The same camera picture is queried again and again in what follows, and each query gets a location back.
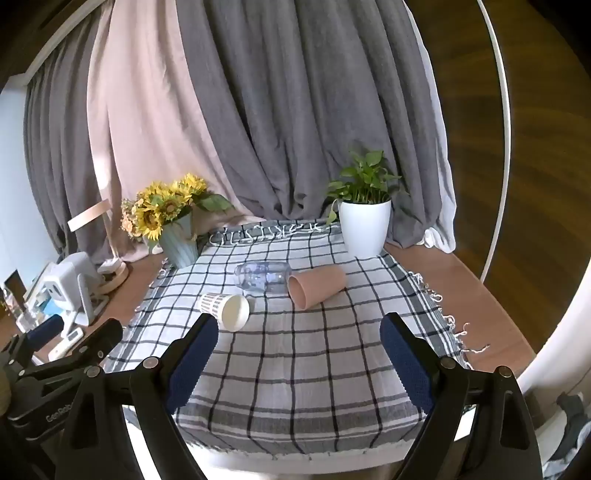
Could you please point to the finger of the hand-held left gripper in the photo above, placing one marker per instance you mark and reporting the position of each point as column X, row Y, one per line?
column 44, row 330
column 99, row 341

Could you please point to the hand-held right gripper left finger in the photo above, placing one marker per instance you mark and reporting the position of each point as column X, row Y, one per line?
column 193, row 362

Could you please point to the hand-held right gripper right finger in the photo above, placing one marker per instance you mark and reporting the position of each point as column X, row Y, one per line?
column 408, row 364

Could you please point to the white patterned paper cup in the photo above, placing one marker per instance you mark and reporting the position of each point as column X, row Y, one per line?
column 233, row 311

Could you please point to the clear plastic cup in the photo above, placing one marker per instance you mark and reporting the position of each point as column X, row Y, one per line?
column 258, row 275

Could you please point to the pink cup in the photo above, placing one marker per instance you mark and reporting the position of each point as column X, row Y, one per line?
column 319, row 284

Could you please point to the white remote control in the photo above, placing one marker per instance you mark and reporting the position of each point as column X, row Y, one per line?
column 67, row 342

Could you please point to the white device stand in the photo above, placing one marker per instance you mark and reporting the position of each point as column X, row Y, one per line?
column 90, row 300

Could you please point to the white cube charger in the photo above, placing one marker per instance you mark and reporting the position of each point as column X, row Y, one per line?
column 69, row 277

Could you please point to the white desk lamp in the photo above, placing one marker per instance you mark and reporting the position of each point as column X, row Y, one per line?
column 115, row 277

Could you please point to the checked fringed tablecloth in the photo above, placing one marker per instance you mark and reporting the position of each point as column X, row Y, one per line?
column 300, row 369

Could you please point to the ribbed blue-green vase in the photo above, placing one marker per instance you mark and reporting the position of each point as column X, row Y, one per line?
column 181, row 244

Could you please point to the white plant pot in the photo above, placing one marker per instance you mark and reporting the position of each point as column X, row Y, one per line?
column 364, row 228

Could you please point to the sunflower bouquet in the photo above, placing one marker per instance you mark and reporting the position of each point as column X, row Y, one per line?
column 161, row 207

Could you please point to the dark grey cloth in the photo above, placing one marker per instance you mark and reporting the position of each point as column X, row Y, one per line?
column 575, row 424

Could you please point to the green leafy plant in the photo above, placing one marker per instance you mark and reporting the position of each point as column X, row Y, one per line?
column 364, row 177

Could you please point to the pink curtain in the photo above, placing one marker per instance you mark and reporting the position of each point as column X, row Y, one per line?
column 143, row 115

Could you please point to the grey curtain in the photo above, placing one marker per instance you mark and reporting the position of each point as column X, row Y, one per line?
column 300, row 115

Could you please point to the white round hoop frame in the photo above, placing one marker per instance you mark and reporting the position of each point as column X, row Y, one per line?
column 504, row 138

